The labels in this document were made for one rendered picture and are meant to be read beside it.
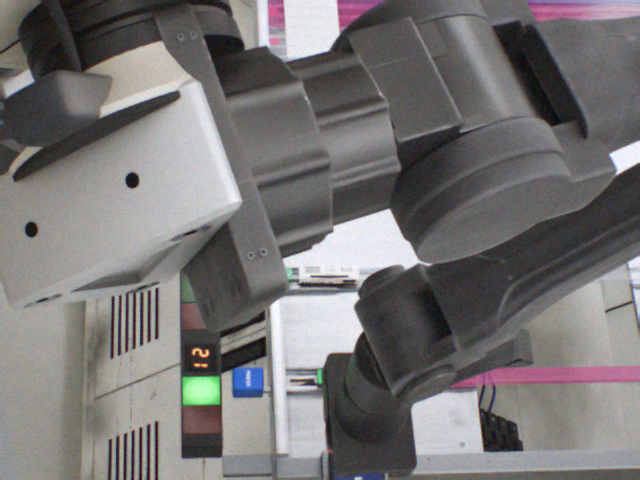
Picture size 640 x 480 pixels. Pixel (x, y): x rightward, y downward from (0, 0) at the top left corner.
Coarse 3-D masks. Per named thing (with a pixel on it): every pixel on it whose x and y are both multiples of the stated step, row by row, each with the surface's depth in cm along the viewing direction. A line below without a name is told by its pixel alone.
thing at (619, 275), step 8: (288, 272) 133; (296, 272) 133; (360, 272) 134; (368, 272) 134; (616, 272) 137; (624, 272) 137; (632, 272) 137; (288, 280) 133; (296, 280) 133; (360, 280) 134; (600, 280) 136; (608, 280) 136; (616, 280) 137; (624, 280) 137; (632, 280) 137
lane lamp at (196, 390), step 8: (184, 384) 129; (192, 384) 129; (200, 384) 129; (208, 384) 129; (216, 384) 129; (184, 392) 128; (192, 392) 128; (200, 392) 128; (208, 392) 128; (216, 392) 128; (184, 400) 128; (192, 400) 128; (200, 400) 128; (208, 400) 128; (216, 400) 128
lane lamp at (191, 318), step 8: (184, 304) 133; (192, 304) 133; (184, 312) 132; (192, 312) 132; (184, 320) 132; (192, 320) 132; (200, 320) 132; (184, 328) 131; (192, 328) 131; (200, 328) 132
